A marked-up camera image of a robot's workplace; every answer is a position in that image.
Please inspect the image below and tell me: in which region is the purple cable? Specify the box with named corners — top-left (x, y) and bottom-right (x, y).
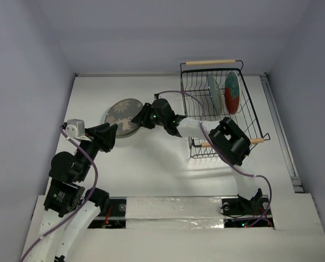
top-left (153, 90), bottom-right (273, 228)
top-left (19, 124), bottom-right (99, 262)

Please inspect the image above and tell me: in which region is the black wire dish rack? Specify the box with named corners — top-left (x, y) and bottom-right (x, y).
top-left (179, 59), bottom-right (270, 159)

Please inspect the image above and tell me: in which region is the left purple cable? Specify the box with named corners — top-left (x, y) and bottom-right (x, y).
top-left (19, 124), bottom-right (99, 262)

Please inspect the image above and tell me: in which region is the blue floral white plate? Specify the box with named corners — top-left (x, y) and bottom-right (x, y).
top-left (207, 75), bottom-right (223, 115)

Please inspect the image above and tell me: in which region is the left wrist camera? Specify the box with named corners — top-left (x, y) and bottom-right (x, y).
top-left (65, 119), bottom-right (85, 139)

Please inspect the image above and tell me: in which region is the teal red plate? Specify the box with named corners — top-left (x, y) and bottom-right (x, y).
top-left (224, 71), bottom-right (241, 115)

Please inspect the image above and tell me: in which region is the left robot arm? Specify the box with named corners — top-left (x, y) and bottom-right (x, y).
top-left (20, 119), bottom-right (118, 261)

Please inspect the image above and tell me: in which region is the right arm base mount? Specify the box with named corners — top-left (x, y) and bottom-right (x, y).
top-left (219, 196), bottom-right (274, 228)

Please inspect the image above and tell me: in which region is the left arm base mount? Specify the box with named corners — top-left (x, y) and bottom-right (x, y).
top-left (88, 198), bottom-right (127, 229)

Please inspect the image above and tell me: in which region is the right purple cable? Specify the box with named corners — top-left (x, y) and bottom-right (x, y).
top-left (153, 90), bottom-right (273, 228)

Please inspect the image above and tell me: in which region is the grey brown plate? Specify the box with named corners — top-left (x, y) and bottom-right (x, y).
top-left (104, 98), bottom-right (143, 138)

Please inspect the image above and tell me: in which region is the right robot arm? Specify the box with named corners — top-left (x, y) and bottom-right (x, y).
top-left (131, 98), bottom-right (262, 214)

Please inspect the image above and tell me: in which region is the white bowl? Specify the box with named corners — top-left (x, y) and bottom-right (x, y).
top-left (103, 107), bottom-right (140, 138)

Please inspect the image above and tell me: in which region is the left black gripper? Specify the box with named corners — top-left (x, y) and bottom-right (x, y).
top-left (76, 122), bottom-right (118, 180)

